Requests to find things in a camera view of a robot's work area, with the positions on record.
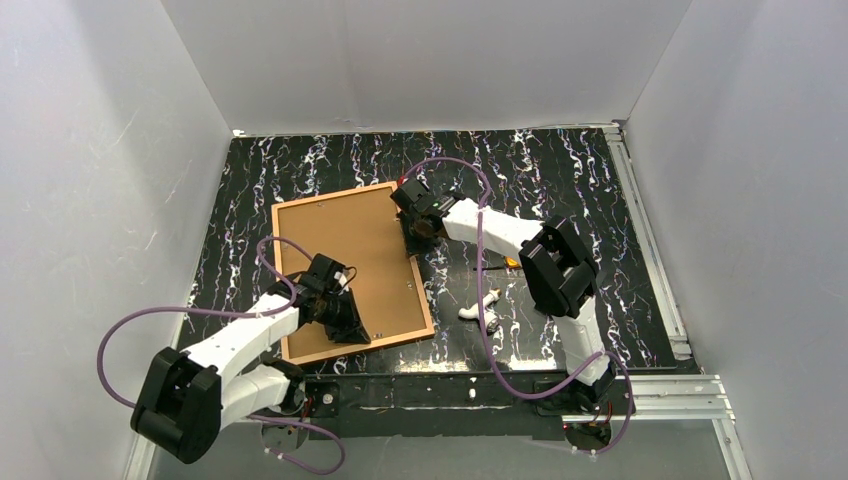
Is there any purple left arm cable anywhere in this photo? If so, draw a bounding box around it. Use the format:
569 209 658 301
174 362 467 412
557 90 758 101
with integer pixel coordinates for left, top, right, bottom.
96 236 348 476

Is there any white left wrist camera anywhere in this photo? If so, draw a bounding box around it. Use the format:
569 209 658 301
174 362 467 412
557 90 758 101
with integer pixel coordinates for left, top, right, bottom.
333 267 353 290

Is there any aluminium rail base frame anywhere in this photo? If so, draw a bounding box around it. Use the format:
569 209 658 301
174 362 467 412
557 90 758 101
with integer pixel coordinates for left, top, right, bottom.
125 373 751 479

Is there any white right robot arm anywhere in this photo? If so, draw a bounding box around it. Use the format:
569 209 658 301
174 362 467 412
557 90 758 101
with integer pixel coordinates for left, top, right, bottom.
390 178 615 408

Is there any aluminium side rail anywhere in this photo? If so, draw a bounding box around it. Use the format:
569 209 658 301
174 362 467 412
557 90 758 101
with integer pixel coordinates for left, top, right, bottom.
603 123 693 361

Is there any wooden picture frame with photo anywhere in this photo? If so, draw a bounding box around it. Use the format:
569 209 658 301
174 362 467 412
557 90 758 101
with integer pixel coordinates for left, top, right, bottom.
271 182 435 365

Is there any white plastic spray nozzle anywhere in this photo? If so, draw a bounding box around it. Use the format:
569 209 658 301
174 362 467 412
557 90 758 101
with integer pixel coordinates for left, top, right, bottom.
457 288 501 336

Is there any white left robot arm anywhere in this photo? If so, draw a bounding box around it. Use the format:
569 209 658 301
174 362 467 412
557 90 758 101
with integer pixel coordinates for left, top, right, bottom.
130 254 370 464

